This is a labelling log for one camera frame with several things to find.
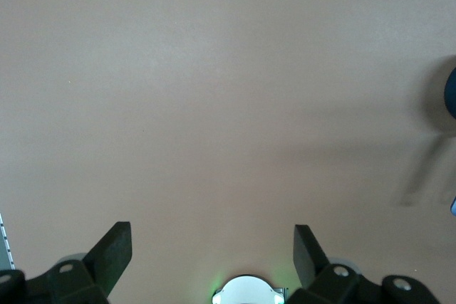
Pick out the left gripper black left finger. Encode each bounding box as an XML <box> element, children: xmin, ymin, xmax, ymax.
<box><xmin>0</xmin><ymin>221</ymin><xmax>133</xmax><ymax>304</ymax></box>

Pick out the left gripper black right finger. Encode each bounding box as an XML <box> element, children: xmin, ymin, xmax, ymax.
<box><xmin>294</xmin><ymin>224</ymin><xmax>440</xmax><ymax>304</ymax></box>

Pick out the brown table cover cloth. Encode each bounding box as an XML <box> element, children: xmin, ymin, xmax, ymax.
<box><xmin>0</xmin><ymin>0</ymin><xmax>456</xmax><ymax>304</ymax></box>

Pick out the aluminium table edge rail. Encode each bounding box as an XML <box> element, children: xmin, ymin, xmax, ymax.
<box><xmin>0</xmin><ymin>213</ymin><xmax>16</xmax><ymax>270</ymax></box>

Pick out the black saucepan with blue handle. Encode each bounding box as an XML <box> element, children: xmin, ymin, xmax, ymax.
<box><xmin>443</xmin><ymin>66</ymin><xmax>456</xmax><ymax>218</ymax></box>

